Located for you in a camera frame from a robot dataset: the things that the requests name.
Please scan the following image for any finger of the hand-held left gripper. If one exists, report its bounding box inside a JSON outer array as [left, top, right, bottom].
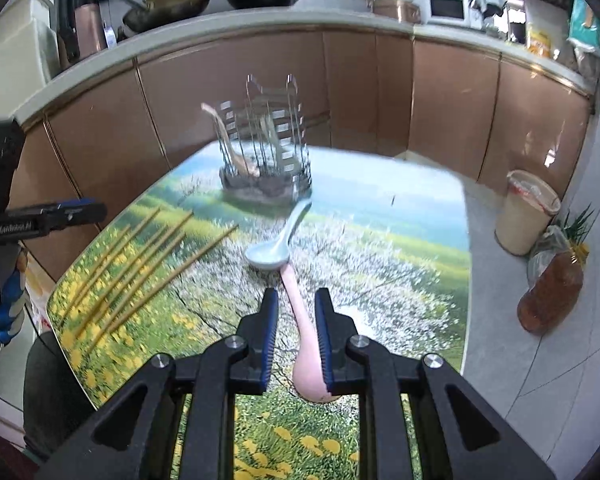
[[10, 199, 107, 234]]

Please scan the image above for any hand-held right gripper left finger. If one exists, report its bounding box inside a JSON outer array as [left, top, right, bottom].
[[32, 287, 281, 480]]

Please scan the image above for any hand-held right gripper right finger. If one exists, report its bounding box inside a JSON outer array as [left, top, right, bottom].
[[314, 287, 558, 480]]

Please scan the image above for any pink ceramic spoon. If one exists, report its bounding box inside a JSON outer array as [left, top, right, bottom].
[[279, 265, 339, 405]]

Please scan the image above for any white ceramic spoon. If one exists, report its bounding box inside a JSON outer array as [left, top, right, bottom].
[[245, 199, 313, 271]]

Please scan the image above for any pile of bamboo chopsticks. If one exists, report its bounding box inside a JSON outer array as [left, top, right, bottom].
[[60, 207, 239, 351]]

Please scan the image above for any metal wire utensil rack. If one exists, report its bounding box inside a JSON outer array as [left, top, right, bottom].
[[219, 74, 315, 206]]

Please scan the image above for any person's left hand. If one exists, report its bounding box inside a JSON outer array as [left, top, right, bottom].
[[0, 259, 27, 347]]

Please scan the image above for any landscape printed table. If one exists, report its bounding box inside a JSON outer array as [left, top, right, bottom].
[[46, 141, 470, 480]]

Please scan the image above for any copper kettle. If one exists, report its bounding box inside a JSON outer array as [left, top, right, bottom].
[[75, 2, 111, 59]]

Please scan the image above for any beige ceramic spoon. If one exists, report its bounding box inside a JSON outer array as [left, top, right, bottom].
[[201, 102, 261, 178]]

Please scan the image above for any black stool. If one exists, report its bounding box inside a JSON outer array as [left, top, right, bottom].
[[24, 332, 101, 461]]

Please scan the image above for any cream ceramic spoon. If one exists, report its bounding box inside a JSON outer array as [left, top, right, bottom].
[[261, 115, 287, 168]]

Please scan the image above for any beige trash bin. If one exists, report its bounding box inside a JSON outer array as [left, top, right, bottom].
[[494, 170, 562, 257]]

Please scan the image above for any metal wok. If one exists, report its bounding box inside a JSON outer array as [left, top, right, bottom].
[[97, 0, 213, 34]]

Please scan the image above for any clear plastic bag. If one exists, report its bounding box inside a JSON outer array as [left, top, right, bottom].
[[527, 225, 575, 286]]

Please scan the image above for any copper kitchen counter cabinet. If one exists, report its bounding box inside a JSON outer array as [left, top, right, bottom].
[[5, 7, 600, 281]]

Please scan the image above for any white microwave oven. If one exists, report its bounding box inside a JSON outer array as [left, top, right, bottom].
[[427, 0, 483, 29]]

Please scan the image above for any grey cloth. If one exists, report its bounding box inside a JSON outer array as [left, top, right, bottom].
[[470, 0, 505, 19]]

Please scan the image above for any teal packet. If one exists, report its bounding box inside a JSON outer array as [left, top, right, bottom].
[[567, 0, 600, 59]]

